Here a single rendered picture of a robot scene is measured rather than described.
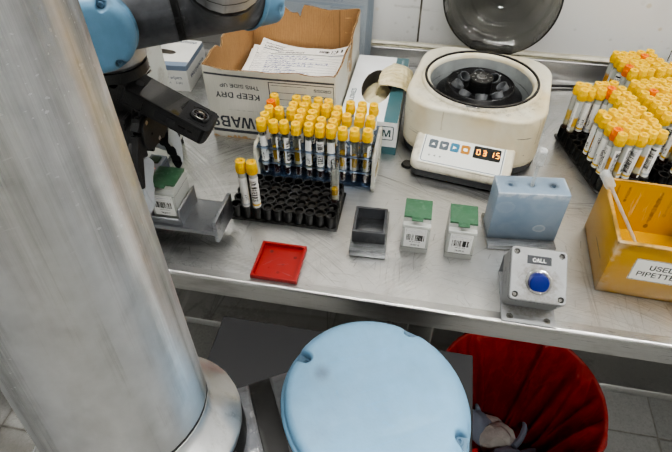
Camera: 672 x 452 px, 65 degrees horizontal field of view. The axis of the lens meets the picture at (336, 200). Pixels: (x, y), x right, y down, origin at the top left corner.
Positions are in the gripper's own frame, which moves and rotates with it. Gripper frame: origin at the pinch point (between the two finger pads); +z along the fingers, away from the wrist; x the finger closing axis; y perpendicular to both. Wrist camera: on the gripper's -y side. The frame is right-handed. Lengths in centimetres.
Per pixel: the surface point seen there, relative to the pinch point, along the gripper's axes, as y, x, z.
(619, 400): -102, -35, 96
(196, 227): -4.6, 2.8, 4.7
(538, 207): -53, -7, 1
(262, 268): -15.1, 5.5, 8.4
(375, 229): -30.3, -4.1, 7.2
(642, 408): -108, -34, 96
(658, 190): -70, -12, -1
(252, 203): -10.5, -5.2, 6.1
